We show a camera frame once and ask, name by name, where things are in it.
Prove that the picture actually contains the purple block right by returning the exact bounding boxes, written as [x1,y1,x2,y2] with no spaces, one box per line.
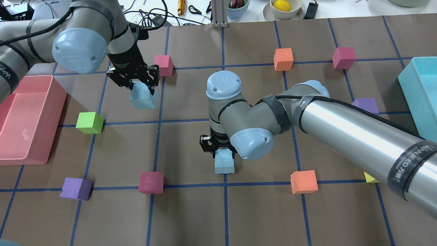
[352,98,379,114]

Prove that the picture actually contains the light blue block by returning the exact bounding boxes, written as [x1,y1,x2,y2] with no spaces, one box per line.
[129,81,158,109]
[214,149,235,174]

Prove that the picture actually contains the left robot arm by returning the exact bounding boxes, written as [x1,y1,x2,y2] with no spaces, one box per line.
[0,0,160,101]

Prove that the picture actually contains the purple block near left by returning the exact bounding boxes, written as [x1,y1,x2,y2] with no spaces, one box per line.
[59,177,92,201]

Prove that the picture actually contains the black scissors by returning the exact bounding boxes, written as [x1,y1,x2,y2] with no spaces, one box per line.
[188,5,212,15]

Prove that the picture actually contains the purple block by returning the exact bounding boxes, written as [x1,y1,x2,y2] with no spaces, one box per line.
[59,177,92,201]
[352,98,379,114]

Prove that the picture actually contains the magenta block near left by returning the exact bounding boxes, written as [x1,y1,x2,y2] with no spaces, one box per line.
[138,171,164,194]

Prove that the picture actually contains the orange block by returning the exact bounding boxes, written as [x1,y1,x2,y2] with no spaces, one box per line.
[290,170,319,194]
[273,48,294,71]

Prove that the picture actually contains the blue bowl with fruit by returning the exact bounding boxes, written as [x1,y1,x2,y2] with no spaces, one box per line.
[226,0,250,19]

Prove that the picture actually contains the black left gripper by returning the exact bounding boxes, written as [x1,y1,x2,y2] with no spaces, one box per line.
[107,44,160,96]

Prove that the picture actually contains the magenta block far right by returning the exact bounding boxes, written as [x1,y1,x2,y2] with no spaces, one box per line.
[332,47,356,69]

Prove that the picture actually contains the pink plastic bin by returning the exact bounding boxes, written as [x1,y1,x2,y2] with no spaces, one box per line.
[0,75,67,166]

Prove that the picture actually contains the pink block far left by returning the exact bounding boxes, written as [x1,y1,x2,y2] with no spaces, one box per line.
[154,55,174,77]

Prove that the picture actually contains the yellow block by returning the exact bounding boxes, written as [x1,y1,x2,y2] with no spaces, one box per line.
[364,172,379,183]

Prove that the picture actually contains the orange block near right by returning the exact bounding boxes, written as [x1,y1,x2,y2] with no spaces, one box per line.
[290,170,319,194]

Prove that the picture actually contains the brass cylinder tool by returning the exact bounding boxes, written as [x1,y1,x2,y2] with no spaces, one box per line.
[177,0,186,17]

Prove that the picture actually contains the aluminium frame post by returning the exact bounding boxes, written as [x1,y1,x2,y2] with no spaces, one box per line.
[211,0,228,28]

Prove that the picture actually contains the bowl with lemon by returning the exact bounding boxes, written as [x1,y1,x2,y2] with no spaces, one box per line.
[263,0,304,21]

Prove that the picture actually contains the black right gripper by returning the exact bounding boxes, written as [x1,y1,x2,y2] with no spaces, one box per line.
[199,128,237,159]

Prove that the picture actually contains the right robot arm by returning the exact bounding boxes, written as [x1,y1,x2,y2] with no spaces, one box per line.
[199,70,437,218]

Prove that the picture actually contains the green block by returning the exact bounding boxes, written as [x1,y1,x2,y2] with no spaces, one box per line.
[75,112,104,134]

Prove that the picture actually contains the cyan plastic bin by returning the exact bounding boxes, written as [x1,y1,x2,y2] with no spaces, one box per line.
[398,56,437,141]

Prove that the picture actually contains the orange block far right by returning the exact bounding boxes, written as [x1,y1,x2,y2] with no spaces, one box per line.
[273,48,294,71]

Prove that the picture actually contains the magenta block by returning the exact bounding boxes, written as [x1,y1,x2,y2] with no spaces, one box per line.
[332,47,356,69]
[138,171,164,194]

